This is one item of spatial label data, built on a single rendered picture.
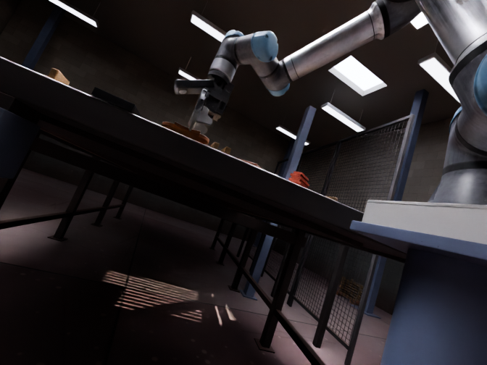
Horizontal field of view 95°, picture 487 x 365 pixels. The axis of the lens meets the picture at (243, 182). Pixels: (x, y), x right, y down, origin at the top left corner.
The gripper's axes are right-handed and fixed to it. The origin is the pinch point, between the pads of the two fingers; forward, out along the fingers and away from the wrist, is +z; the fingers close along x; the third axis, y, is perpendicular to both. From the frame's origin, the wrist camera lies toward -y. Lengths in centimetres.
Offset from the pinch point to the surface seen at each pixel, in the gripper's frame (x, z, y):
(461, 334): -47, 21, 45
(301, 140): 169, -99, 120
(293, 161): 169, -70, 120
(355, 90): 331, -353, 288
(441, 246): -46, 11, 39
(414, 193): 285, -178, 485
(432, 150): 269, -279, 484
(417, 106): 235, -315, 367
